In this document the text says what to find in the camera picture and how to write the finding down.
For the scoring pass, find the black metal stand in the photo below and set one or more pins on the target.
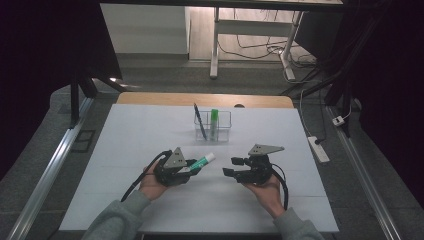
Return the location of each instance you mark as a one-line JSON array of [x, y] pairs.
[[75, 100]]

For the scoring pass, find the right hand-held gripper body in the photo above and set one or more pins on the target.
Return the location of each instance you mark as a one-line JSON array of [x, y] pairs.
[[255, 170]]

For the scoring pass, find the aluminium rail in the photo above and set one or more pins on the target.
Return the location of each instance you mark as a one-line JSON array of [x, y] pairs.
[[50, 173], [363, 180]]

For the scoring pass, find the white table mat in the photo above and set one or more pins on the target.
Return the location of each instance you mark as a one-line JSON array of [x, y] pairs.
[[133, 133]]

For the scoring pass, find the white desk frame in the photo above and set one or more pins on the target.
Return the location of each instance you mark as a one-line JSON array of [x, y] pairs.
[[253, 27]]

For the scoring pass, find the person's left hand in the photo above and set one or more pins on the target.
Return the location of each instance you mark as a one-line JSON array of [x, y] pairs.
[[151, 188]]

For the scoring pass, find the green highlighter marker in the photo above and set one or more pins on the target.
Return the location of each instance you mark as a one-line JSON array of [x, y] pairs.
[[214, 121]]

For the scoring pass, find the white power strip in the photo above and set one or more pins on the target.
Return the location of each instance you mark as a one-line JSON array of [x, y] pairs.
[[318, 149]]

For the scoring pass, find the small white adapter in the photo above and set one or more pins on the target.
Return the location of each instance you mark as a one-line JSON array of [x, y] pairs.
[[338, 121]]

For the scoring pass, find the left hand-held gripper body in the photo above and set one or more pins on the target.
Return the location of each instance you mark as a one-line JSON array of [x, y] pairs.
[[171, 175]]

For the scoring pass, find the person's right hand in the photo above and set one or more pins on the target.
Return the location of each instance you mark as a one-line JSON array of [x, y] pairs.
[[266, 196]]

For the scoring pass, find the clear plastic organizer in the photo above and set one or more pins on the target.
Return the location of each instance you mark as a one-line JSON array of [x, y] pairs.
[[224, 130]]

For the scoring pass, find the wooden desk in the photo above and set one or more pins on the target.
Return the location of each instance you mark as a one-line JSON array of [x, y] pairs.
[[160, 99]]

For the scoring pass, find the white green glue stick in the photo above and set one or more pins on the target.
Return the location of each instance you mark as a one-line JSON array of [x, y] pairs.
[[203, 161]]

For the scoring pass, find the blue pen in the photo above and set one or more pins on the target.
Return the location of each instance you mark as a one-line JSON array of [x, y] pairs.
[[200, 123]]

